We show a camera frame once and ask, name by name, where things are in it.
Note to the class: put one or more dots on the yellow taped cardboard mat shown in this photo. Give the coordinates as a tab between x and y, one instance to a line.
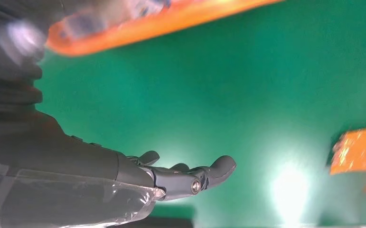
359	151

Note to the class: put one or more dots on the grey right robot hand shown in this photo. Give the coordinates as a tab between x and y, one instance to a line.
60	151

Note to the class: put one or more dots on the clear plastic film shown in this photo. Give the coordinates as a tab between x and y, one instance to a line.
60	201

